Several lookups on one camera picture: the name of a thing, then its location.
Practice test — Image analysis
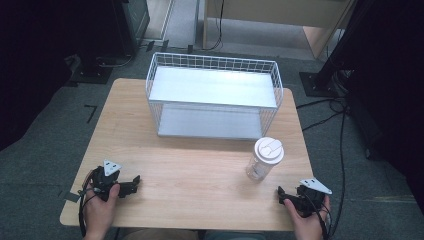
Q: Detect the right hand-held gripper cable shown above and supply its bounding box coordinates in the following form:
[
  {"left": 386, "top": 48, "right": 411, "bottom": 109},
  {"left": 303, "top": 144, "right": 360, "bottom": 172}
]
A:
[{"left": 302, "top": 191, "right": 334, "bottom": 240}]

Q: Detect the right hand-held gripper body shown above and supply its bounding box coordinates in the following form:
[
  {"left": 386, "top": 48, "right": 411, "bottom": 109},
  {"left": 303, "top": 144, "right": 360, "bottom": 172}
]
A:
[{"left": 284, "top": 178, "right": 333, "bottom": 219}]

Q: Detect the light wooden desk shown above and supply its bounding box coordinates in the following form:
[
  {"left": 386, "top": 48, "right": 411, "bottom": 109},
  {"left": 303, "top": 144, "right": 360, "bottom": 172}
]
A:
[{"left": 202, "top": 0, "right": 355, "bottom": 60}]

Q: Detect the left hand-held gripper cable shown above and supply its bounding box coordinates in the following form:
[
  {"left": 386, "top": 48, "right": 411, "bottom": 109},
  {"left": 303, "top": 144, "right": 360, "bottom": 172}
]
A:
[{"left": 77, "top": 169, "right": 98, "bottom": 238}]

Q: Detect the person's left hand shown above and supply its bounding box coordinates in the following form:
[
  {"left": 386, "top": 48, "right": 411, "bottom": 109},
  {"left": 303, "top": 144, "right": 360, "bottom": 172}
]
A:
[{"left": 82, "top": 184, "right": 121, "bottom": 232}]

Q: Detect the black hanging cable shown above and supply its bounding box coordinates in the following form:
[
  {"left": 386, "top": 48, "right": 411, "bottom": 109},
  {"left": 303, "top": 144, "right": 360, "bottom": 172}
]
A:
[{"left": 209, "top": 0, "right": 225, "bottom": 52}]

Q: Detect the black floor cable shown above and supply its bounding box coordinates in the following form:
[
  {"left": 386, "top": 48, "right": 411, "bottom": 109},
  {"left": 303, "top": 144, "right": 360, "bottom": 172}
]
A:
[{"left": 295, "top": 96, "right": 349, "bottom": 238}]

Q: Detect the white wire shelf rack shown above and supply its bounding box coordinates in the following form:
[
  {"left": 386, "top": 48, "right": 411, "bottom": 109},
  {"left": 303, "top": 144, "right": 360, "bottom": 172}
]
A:
[{"left": 145, "top": 51, "right": 285, "bottom": 141}]

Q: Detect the hand-held gripper cable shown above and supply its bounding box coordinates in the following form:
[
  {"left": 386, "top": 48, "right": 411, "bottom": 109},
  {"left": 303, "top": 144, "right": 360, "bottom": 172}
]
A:
[
  {"left": 302, "top": 191, "right": 334, "bottom": 240},
  {"left": 77, "top": 169, "right": 98, "bottom": 238}
]

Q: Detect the grey tape strip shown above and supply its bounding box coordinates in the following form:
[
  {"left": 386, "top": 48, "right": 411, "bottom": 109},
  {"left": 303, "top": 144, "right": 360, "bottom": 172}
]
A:
[{"left": 64, "top": 191, "right": 82, "bottom": 204}]

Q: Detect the black stand base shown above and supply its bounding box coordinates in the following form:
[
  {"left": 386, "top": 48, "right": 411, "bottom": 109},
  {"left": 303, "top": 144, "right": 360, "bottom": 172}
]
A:
[{"left": 64, "top": 53, "right": 134, "bottom": 85}]

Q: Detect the person's right hand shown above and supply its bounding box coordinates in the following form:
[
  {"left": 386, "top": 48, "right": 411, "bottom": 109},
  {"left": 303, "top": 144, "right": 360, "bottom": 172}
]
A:
[{"left": 283, "top": 195, "right": 332, "bottom": 236}]

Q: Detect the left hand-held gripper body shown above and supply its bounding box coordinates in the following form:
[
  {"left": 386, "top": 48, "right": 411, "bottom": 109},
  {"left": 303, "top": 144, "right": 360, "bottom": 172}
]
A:
[{"left": 90, "top": 159, "right": 134, "bottom": 202}]

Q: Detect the clear bottle with white lid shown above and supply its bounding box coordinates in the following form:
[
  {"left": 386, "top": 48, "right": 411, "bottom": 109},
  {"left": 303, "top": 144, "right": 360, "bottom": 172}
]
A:
[{"left": 245, "top": 136, "right": 285, "bottom": 183}]

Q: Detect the black metal stand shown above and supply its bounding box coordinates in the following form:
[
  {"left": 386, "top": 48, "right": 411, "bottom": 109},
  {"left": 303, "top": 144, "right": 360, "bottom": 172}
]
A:
[{"left": 298, "top": 0, "right": 374, "bottom": 98}]

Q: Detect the dark equipment cabinet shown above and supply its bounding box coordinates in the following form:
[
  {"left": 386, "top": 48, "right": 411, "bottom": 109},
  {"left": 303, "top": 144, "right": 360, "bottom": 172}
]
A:
[{"left": 111, "top": 0, "right": 151, "bottom": 57}]

